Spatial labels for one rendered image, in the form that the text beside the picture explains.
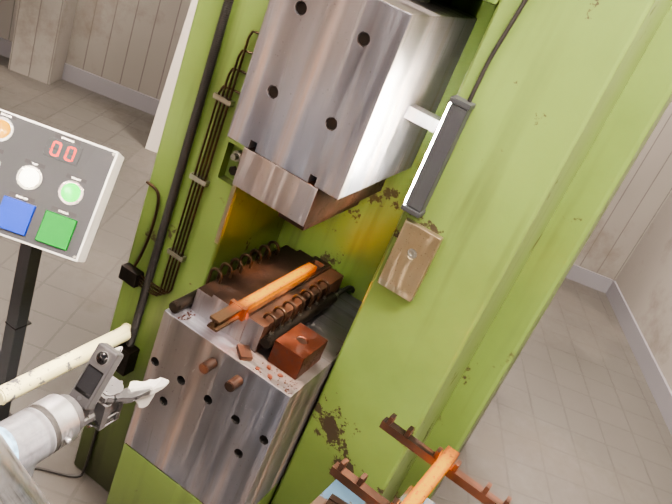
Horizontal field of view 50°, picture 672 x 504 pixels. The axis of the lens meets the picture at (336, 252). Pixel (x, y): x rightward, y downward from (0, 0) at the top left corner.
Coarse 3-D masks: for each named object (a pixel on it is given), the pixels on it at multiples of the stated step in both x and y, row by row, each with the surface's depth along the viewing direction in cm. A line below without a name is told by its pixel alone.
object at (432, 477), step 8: (448, 448) 152; (440, 456) 148; (448, 456) 149; (456, 456) 150; (440, 464) 146; (448, 464) 147; (432, 472) 143; (440, 472) 144; (424, 480) 140; (432, 480) 141; (416, 488) 138; (424, 488) 138; (432, 488) 139; (408, 496) 135; (416, 496) 136; (424, 496) 137
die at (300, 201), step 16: (240, 160) 159; (256, 160) 157; (240, 176) 160; (256, 176) 158; (272, 176) 156; (288, 176) 154; (256, 192) 159; (272, 192) 157; (288, 192) 155; (304, 192) 153; (320, 192) 154; (368, 192) 183; (288, 208) 156; (304, 208) 154; (320, 208) 159; (336, 208) 168; (304, 224) 156
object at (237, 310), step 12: (312, 264) 199; (288, 276) 189; (300, 276) 191; (264, 288) 180; (276, 288) 182; (240, 300) 171; (252, 300) 173; (264, 300) 177; (216, 312) 163; (228, 312) 164; (240, 312) 168; (216, 324) 162; (228, 324) 165
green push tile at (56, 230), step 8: (48, 216) 168; (56, 216) 168; (64, 216) 169; (48, 224) 168; (56, 224) 168; (64, 224) 168; (72, 224) 169; (40, 232) 168; (48, 232) 168; (56, 232) 168; (64, 232) 168; (72, 232) 169; (40, 240) 168; (48, 240) 168; (56, 240) 168; (64, 240) 168; (64, 248) 168
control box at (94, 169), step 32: (32, 128) 169; (0, 160) 168; (32, 160) 169; (64, 160) 169; (96, 160) 170; (0, 192) 168; (32, 192) 169; (96, 192) 170; (32, 224) 168; (96, 224) 175; (64, 256) 169
